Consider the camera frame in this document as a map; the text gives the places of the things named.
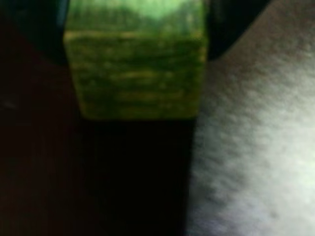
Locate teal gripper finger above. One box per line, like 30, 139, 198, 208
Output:
24, 0, 70, 66
206, 0, 271, 61

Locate green square wooden block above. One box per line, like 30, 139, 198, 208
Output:
63, 0, 209, 121

